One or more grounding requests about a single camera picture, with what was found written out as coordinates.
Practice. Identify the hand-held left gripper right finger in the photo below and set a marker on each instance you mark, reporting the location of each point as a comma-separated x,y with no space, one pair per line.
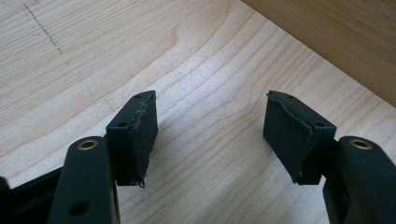
289,137

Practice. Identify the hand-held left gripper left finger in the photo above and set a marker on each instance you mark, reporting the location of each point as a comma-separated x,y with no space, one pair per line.
134,146

